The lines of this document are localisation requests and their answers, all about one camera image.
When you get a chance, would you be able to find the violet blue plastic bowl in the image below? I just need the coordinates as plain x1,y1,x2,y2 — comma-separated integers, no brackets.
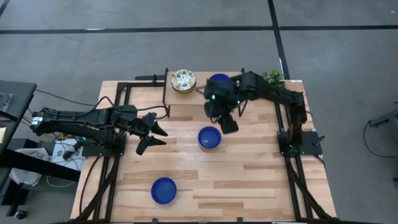
198,126,223,150
150,177,178,205
209,73,231,84

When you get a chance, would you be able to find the wooden shelf black frame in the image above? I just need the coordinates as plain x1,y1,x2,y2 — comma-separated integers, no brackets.
134,67,249,119

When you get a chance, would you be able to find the black side table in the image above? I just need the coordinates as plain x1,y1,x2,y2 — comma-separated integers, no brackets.
0,80,38,150

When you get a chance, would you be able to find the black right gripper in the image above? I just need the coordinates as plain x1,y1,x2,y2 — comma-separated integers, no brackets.
204,77,242,135

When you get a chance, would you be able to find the black aluminium frame rail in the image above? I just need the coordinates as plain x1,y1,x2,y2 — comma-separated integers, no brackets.
273,101,338,223
74,80,129,222

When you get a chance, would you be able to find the white crumpled cloth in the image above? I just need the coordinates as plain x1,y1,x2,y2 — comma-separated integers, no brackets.
8,147,43,187

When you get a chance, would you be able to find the white power box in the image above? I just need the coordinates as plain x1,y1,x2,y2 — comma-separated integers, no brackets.
51,138,85,172

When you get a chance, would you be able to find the green plant white pot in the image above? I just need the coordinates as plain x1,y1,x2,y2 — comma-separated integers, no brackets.
262,68,284,89

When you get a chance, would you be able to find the black metal beam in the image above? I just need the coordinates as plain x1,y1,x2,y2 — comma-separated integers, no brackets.
0,148,82,183

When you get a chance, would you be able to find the black floor cable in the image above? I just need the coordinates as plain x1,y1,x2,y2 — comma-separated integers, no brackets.
363,122,398,159

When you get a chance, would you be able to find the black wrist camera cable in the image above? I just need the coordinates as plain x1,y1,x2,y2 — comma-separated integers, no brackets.
136,105,170,121

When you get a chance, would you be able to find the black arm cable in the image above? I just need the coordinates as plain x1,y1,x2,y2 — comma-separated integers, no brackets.
34,89,116,108

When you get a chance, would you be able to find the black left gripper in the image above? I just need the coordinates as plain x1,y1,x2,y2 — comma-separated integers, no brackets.
128,112,169,156

